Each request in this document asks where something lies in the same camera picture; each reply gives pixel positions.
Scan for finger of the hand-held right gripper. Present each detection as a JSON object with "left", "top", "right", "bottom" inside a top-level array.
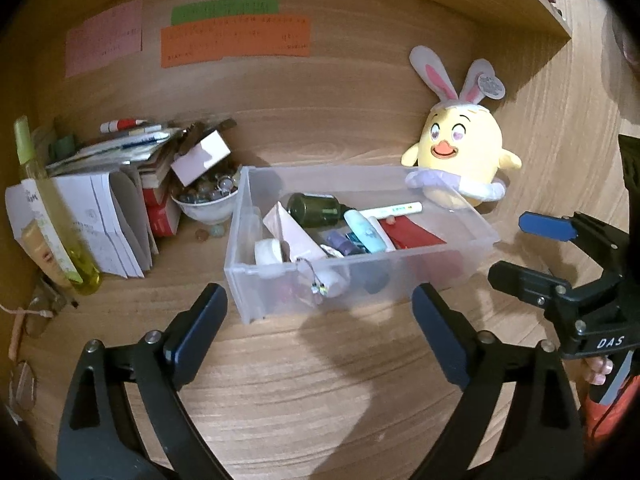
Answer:
[
  {"left": 487, "top": 260, "right": 631, "bottom": 336},
  {"left": 519, "top": 211, "right": 631, "bottom": 281}
]

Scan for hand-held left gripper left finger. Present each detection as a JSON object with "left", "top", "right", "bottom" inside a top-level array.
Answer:
[{"left": 56, "top": 283, "right": 228, "bottom": 480}]

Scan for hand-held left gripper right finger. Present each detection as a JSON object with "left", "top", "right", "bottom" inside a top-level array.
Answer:
[{"left": 412, "top": 282, "right": 586, "bottom": 480}]

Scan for clear plastic bin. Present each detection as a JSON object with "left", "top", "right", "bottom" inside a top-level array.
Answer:
[{"left": 223, "top": 164, "right": 501, "bottom": 325}]

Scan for red card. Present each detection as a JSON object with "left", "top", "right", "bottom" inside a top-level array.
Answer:
[{"left": 382, "top": 216, "right": 447, "bottom": 251}]

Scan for white tape roll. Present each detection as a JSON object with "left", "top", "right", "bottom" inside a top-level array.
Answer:
[{"left": 254, "top": 238, "right": 286, "bottom": 266}]

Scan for thin wire charm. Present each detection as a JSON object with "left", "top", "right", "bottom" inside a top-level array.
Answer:
[{"left": 295, "top": 257, "right": 332, "bottom": 297}]

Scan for pale green marker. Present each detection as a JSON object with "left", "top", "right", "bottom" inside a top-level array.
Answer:
[{"left": 360, "top": 201, "right": 423, "bottom": 219}]

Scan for pink squeeze tube white cap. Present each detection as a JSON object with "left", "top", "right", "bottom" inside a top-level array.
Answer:
[{"left": 262, "top": 201, "right": 351, "bottom": 300}]

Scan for dark green pump bottle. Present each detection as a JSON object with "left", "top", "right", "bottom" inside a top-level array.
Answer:
[{"left": 286, "top": 192, "right": 351, "bottom": 228}]

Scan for person's right hand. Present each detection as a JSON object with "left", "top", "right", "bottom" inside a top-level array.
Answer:
[{"left": 582, "top": 356, "right": 616, "bottom": 386}]

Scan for yellow chick plush toy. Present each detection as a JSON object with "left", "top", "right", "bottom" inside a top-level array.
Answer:
[{"left": 401, "top": 45, "right": 522, "bottom": 209}]

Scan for white bowl of marbles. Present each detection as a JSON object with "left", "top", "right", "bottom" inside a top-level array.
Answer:
[{"left": 170, "top": 170, "right": 238, "bottom": 226}]

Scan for red box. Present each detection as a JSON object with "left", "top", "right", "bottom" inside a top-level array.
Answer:
[{"left": 142, "top": 185, "right": 182, "bottom": 238}]

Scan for yellow spray bottle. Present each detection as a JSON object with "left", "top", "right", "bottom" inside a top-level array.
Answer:
[{"left": 12, "top": 116, "right": 103, "bottom": 296}]

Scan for folded white paper leaflet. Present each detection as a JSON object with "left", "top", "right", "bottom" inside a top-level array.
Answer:
[{"left": 5, "top": 170, "right": 156, "bottom": 281}]

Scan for eyeglasses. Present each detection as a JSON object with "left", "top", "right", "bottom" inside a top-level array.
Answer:
[{"left": 9, "top": 282, "right": 68, "bottom": 411}]

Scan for orange yellow tube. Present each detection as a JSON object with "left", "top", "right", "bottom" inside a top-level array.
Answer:
[{"left": 20, "top": 220, "right": 66, "bottom": 286}]

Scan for stack of books and papers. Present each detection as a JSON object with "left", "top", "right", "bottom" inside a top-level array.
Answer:
[{"left": 45, "top": 120, "right": 186, "bottom": 181}]

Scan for brown blurred object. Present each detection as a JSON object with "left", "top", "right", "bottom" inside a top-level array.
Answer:
[{"left": 602, "top": 7, "right": 640, "bottom": 68}]

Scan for white tube green print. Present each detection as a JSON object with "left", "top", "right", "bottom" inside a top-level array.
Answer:
[{"left": 20, "top": 180, "right": 86, "bottom": 286}]

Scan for red and white pen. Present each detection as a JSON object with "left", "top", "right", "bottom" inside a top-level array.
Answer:
[{"left": 100, "top": 118, "right": 151, "bottom": 134}]

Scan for orange paper note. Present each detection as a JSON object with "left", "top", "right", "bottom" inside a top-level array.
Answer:
[{"left": 161, "top": 15, "right": 312, "bottom": 69}]

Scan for pink paper note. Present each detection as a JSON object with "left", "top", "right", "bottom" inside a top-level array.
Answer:
[{"left": 65, "top": 0, "right": 144, "bottom": 78}]

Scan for green paper strip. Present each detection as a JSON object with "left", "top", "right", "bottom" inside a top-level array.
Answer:
[{"left": 171, "top": 0, "right": 279, "bottom": 26}]

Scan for thin charging cable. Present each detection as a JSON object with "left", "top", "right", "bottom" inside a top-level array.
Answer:
[{"left": 0, "top": 305, "right": 55, "bottom": 320}]

